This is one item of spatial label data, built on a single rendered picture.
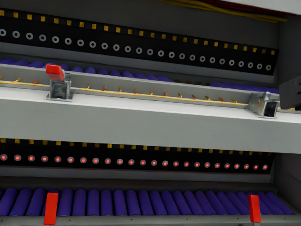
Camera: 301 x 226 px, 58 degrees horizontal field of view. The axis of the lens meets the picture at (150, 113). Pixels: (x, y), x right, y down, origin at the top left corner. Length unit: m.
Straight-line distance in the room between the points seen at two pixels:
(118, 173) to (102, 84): 0.18
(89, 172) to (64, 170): 0.04
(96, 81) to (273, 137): 0.25
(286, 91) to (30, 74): 0.31
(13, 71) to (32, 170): 0.18
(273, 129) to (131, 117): 0.19
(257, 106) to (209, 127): 0.08
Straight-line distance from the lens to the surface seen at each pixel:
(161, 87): 0.37
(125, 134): 0.32
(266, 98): 0.40
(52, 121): 0.32
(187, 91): 0.38
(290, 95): 0.34
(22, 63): 0.44
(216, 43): 0.54
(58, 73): 0.26
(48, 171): 0.48
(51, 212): 0.35
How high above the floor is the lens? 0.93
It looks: 4 degrees up
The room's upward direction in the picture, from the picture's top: 4 degrees clockwise
